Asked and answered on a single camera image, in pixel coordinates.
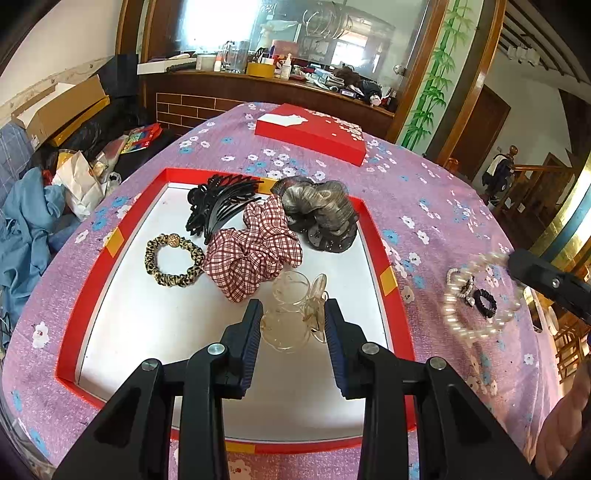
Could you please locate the black fabric scrunchie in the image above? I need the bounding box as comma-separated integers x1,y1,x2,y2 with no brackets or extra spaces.
473,289,497,319

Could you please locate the large white pearl bracelet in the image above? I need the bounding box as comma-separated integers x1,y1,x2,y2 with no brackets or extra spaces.
441,251,525,345

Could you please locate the clear acrylic flower hair claw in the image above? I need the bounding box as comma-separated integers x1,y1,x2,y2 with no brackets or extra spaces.
260,270,329,353

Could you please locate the black hair clip pearl pendant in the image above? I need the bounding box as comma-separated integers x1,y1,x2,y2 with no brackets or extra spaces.
460,276,475,308

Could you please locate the wooden stair railing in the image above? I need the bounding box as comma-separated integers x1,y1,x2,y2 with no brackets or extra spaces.
492,150,583,235

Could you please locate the purple floral tablecloth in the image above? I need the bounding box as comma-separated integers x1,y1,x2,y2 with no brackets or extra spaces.
2,103,560,464

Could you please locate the red tray box white inside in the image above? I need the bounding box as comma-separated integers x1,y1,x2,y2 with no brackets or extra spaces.
55,168,415,454

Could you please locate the brown wooden door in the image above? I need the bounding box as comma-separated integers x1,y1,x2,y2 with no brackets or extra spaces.
452,85,511,181

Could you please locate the red plaid scrunchie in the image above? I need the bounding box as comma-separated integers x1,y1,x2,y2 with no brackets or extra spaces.
204,194,303,303

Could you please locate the blue cloth garment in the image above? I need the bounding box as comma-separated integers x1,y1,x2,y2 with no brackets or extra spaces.
1,168,80,325

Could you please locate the black comb hair claw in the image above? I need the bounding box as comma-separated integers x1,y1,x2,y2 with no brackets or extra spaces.
185,174,263,245

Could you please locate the white paper bag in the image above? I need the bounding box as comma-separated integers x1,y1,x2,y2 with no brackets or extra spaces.
52,150,104,221

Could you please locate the red box lid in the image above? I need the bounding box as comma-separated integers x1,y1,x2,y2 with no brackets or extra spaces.
254,104,367,167

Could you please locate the blue plaid jacket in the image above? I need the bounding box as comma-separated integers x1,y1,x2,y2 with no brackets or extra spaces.
0,122,33,205

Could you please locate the brown cardboard box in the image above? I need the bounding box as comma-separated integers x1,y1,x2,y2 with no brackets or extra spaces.
11,75,107,150

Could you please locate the leopard print hair tie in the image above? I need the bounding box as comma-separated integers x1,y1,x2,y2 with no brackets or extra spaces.
144,233,206,288

